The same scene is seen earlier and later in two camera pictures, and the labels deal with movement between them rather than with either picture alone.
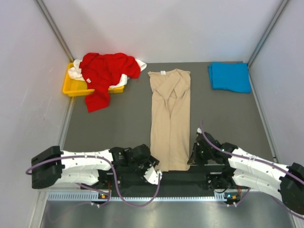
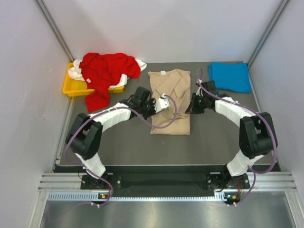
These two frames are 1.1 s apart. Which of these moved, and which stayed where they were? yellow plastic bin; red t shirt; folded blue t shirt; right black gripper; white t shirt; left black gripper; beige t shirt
Moved: right black gripper; beige t shirt; left black gripper
Stayed: red t shirt; folded blue t shirt; white t shirt; yellow plastic bin
